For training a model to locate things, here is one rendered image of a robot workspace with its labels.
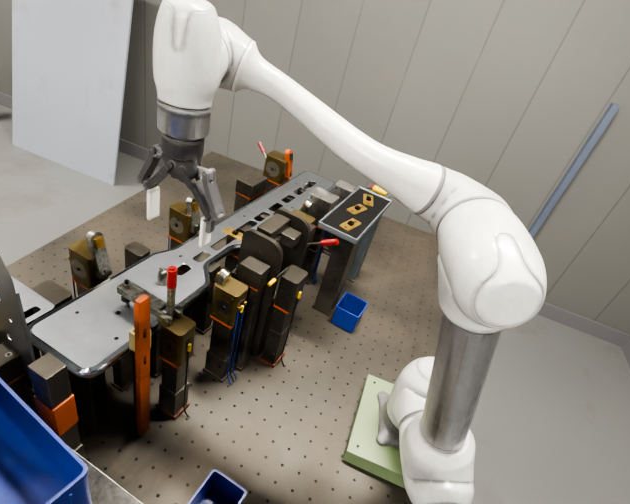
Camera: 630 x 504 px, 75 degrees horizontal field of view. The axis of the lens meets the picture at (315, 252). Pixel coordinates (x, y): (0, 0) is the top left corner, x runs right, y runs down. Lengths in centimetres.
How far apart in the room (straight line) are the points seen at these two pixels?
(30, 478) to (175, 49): 73
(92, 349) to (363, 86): 249
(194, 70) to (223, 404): 95
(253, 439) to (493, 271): 89
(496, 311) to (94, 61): 337
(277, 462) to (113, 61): 298
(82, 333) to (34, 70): 313
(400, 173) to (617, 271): 298
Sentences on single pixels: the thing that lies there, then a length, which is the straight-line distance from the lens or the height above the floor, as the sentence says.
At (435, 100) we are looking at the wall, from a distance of 302.
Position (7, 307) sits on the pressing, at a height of 120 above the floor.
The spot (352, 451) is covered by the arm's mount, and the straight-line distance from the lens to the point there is 128.
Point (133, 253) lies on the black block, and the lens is 135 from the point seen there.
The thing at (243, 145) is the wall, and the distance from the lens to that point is 351.
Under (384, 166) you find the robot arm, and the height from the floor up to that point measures 156.
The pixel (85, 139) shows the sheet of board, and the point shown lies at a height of 28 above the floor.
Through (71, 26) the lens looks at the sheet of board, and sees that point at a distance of 377.
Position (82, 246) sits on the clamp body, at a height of 104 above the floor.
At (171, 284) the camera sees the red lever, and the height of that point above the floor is 117.
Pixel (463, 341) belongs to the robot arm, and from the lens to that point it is 76.
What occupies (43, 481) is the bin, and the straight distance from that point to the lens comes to 90.
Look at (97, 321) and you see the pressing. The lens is 114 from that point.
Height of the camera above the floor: 182
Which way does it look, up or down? 35 degrees down
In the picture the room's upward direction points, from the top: 16 degrees clockwise
